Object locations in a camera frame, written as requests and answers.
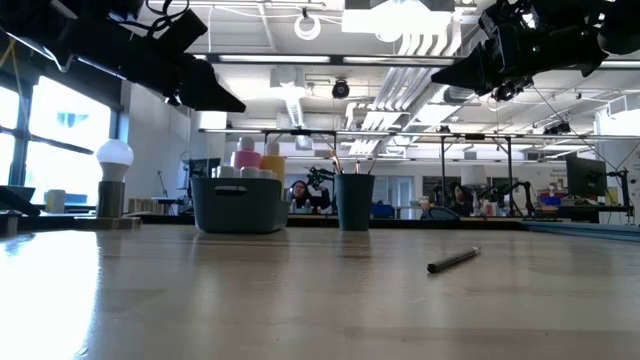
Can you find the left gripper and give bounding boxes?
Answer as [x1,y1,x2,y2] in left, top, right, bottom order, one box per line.
[74,19,247,114]

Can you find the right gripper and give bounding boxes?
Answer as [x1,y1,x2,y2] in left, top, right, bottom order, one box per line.
[430,0,609,96]

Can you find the large pink paint bottle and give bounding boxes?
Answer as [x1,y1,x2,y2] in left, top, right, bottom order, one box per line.
[230,136,262,171]

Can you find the large yellow paint bottle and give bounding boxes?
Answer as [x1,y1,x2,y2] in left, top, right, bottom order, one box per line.
[259,141,287,184]

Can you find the grey-teal plastic bin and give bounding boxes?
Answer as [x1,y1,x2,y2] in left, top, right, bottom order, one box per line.
[188,177,290,235]

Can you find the black paintbrush silver ferrule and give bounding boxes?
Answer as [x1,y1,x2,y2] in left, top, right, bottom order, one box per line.
[426,245,482,274]

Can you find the long ceiling light bar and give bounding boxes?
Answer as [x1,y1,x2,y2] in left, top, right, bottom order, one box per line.
[192,52,640,70]

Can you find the wooden block stack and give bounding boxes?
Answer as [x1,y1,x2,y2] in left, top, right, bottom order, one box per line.
[127,196,174,215]

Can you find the person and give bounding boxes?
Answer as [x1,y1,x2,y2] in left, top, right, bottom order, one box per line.
[447,180,476,217]
[288,179,331,211]

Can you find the black monitor on stand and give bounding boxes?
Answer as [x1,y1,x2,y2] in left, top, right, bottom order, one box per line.
[564,152,632,224]

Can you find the teal ribbed plastic cup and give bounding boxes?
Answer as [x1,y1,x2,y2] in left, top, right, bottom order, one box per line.
[334,173,376,232]

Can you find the white cylinder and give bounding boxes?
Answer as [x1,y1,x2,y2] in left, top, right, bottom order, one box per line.
[45,188,67,215]

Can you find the light blue mat strip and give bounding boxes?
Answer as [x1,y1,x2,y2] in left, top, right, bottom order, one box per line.
[519,220,640,245]

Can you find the dark slanted panel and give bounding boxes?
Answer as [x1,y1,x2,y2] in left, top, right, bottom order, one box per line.
[0,184,37,218]

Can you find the silver ventilation duct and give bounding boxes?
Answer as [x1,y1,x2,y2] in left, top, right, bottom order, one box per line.
[442,84,481,105]

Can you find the white hanging ring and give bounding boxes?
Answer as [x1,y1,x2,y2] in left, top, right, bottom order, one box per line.
[293,7,323,42]

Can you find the black aluminium table frame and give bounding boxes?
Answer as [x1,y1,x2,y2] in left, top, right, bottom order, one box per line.
[0,212,640,236]

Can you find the black window frame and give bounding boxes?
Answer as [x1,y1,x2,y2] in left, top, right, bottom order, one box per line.
[0,69,124,189]

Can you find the yellow hanging cord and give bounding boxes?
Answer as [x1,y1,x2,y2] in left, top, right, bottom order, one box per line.
[0,39,19,69]

